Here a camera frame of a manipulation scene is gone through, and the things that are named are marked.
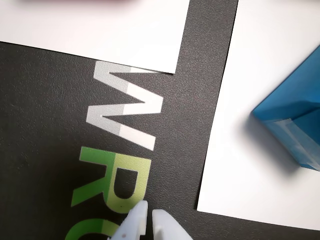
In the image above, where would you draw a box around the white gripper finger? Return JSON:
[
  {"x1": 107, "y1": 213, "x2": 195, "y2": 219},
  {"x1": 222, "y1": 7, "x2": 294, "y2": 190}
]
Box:
[
  {"x1": 107, "y1": 199, "x2": 149, "y2": 240},
  {"x1": 151, "y1": 209, "x2": 194, "y2": 240}
]

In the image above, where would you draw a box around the white paper sheet marked HOME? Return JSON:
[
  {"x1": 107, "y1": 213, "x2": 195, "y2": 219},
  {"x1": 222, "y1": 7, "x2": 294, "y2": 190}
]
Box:
[{"x1": 196, "y1": 0, "x2": 320, "y2": 231}]

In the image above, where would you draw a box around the blue paper box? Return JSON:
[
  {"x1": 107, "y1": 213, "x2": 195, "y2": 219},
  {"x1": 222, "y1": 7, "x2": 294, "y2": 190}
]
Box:
[{"x1": 250, "y1": 44, "x2": 320, "y2": 172}]

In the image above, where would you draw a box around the pink paper box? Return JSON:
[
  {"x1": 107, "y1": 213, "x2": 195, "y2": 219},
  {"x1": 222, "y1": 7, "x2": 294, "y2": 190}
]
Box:
[{"x1": 18, "y1": 0, "x2": 141, "y2": 4}]

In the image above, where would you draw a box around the black mat with WRO print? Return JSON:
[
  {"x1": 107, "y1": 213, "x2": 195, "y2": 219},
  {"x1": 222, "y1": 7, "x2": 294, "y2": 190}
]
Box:
[{"x1": 0, "y1": 0, "x2": 320, "y2": 240}]

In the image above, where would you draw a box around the white paper sheet marked 1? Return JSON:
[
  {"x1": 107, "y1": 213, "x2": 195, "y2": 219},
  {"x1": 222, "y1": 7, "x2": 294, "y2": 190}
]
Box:
[{"x1": 0, "y1": 0, "x2": 191, "y2": 75}]

